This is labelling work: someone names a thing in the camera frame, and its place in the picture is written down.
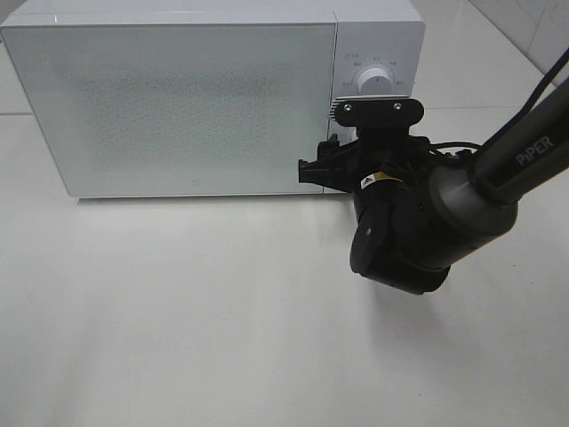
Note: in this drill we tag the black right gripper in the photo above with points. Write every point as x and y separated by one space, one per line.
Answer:
380 163

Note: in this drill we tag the white microwave door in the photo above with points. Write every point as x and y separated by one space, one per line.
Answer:
166 111

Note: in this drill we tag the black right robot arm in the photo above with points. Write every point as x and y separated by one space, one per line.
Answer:
420 206

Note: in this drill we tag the upper white power knob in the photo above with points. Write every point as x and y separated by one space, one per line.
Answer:
375 80

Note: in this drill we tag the white microwave oven body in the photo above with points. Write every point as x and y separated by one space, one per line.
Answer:
389 33

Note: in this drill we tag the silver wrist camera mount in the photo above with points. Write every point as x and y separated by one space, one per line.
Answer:
376 111

